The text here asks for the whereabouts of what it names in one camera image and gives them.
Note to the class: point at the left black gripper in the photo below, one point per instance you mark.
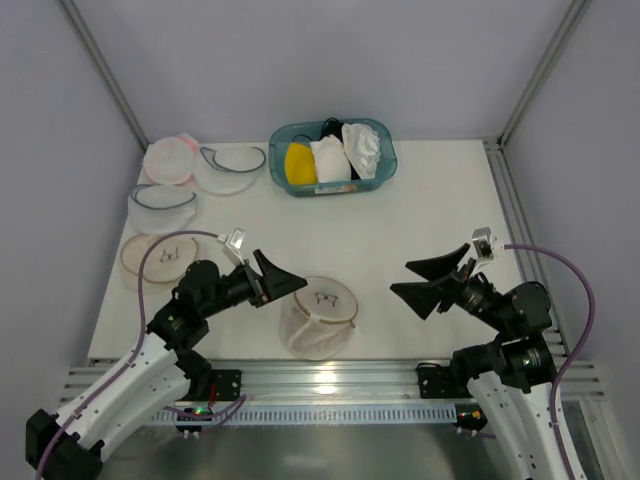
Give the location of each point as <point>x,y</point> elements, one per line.
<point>255,284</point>

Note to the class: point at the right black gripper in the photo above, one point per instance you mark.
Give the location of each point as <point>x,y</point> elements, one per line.
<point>455,282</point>

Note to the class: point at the beige mesh laundry bag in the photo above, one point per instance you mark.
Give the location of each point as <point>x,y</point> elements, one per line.
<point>318,320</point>

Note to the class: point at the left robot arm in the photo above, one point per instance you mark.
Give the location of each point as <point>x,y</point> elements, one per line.
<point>161,368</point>

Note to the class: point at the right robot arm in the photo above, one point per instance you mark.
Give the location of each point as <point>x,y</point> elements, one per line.
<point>513,378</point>

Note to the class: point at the white grey-trim laundry bag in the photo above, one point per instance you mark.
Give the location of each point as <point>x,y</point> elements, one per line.
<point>227,170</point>

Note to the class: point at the yellow bra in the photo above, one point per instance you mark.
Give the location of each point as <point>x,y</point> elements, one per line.
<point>299,165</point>

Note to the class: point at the white folded bra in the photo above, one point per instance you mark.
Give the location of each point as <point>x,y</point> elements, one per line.
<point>331,162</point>

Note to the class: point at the white blue-trim laundry bag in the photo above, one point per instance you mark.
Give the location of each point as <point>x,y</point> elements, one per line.
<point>161,209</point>

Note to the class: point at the white lace bra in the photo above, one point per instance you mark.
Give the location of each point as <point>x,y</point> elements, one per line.
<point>362,147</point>

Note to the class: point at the pink mesh laundry bag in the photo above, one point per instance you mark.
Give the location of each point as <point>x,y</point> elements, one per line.
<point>169,161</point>

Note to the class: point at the black bra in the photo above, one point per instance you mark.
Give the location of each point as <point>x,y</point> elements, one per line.
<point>331,126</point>

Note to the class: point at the teal plastic basket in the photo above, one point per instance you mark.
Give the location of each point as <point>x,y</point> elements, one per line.
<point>283,137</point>

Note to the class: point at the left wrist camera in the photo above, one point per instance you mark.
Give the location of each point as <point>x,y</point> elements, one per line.
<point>232,245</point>

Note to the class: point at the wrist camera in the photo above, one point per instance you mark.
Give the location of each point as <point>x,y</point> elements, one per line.
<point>485,245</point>
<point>232,245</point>

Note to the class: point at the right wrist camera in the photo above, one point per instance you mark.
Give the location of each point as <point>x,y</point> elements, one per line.
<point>485,245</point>

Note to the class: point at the right side aluminium rail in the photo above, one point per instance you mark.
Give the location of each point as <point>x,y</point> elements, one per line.
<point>529,263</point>

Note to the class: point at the aluminium mounting rail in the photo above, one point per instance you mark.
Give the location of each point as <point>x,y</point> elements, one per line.
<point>340,381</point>

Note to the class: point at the white slotted cable duct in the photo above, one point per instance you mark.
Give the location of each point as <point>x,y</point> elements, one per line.
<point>318,415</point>

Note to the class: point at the right frame post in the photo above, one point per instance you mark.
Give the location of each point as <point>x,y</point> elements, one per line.
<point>551,55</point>

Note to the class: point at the frame post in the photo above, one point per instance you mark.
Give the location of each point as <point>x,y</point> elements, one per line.
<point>99,62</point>
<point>551,55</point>

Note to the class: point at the left frame post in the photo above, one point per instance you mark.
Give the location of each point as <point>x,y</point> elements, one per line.
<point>99,62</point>

